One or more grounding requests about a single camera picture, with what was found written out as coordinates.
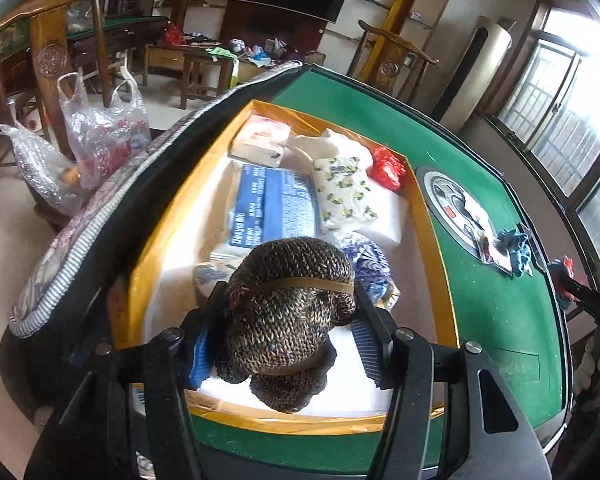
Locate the small dark wooden table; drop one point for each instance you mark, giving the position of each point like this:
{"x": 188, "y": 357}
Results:
{"x": 200, "y": 57}

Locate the lemon print tissue packet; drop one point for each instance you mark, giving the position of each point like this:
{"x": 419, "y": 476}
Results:
{"x": 345, "y": 195}

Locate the crumpled clear plastic bag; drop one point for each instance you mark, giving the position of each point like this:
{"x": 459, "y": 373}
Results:
{"x": 40, "y": 170}

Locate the pink tissue packet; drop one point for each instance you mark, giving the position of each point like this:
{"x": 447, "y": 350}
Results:
{"x": 260, "y": 135}

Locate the blue flat packet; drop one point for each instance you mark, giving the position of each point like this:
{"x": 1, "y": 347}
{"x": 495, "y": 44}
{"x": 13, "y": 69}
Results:
{"x": 275, "y": 205}

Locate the yellow wooden pillar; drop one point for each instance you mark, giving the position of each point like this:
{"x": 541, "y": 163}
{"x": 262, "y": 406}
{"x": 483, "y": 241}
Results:
{"x": 395, "y": 10}

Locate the low wooden cabinet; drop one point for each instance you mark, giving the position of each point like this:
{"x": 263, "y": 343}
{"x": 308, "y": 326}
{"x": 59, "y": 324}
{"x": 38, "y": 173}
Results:
{"x": 165, "y": 57}

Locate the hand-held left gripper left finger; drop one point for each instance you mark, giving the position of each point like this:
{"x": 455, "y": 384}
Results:
{"x": 200, "y": 355}

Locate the blue white patterned cloth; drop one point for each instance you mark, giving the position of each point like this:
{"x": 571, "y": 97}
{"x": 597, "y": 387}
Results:
{"x": 370, "y": 260}

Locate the patterned quilted cushion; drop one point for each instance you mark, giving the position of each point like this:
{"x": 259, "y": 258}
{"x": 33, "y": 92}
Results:
{"x": 65, "y": 260}

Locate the light green cloth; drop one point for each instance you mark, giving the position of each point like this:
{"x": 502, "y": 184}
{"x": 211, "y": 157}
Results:
{"x": 225, "y": 53}

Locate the white blue striped packet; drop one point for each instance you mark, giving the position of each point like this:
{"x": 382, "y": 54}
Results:
{"x": 210, "y": 272}

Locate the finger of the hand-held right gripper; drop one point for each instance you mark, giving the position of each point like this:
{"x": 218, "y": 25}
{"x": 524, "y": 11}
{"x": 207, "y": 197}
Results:
{"x": 590, "y": 297}

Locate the small red plastic bag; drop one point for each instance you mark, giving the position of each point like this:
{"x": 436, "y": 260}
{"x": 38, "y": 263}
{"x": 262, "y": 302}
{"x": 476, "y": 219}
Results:
{"x": 174, "y": 36}

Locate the clear plastic bag red print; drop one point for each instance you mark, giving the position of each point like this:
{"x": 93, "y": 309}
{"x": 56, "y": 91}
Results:
{"x": 105, "y": 135}

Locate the brown knitted hat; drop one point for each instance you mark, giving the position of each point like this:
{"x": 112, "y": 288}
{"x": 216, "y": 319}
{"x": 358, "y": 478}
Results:
{"x": 285, "y": 330}

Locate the white standing air conditioner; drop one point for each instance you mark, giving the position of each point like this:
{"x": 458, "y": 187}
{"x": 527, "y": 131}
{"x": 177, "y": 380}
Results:
{"x": 490, "y": 60}

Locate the blue and red cloth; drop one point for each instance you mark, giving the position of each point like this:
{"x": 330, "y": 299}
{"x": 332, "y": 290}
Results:
{"x": 560, "y": 272}

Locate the carved wooden chair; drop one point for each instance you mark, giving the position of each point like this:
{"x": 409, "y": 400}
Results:
{"x": 390, "y": 67}
{"x": 50, "y": 60}

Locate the small colourful packet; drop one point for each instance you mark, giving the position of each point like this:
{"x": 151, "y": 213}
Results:
{"x": 490, "y": 250}

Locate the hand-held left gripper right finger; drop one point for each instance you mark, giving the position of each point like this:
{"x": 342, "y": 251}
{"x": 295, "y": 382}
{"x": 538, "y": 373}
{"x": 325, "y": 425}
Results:
{"x": 367, "y": 350}

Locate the dark green-topped game table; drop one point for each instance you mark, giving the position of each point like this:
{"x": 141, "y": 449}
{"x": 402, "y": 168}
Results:
{"x": 130, "y": 22}

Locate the white box with yellow edge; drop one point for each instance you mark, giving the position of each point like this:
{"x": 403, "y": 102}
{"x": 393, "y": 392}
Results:
{"x": 172, "y": 285}

